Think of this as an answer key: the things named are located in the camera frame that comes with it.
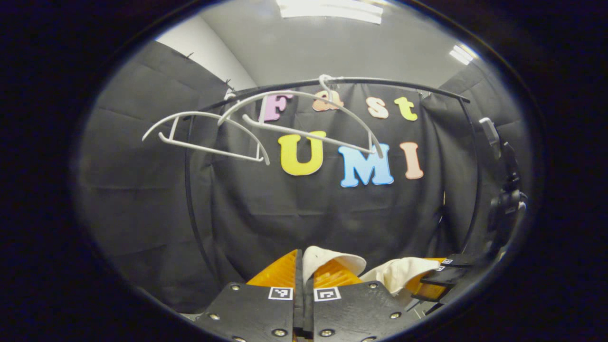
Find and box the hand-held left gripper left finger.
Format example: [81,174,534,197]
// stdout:
[194,248,305,342]

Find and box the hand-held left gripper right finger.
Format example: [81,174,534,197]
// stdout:
[304,259,419,342]

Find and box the black backdrop cloth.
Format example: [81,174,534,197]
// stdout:
[76,40,535,314]

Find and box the black metal clothes rack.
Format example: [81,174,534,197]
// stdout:
[184,76,481,285]

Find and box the white plastic clothes hanger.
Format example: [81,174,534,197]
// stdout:
[218,75,384,160]
[142,93,270,166]

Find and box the large ceiling light panel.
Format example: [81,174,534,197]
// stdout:
[276,0,384,24]

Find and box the small ceiling light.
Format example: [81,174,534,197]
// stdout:
[449,44,478,66]

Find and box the cream collared shirt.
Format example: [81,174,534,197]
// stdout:
[303,246,445,307]

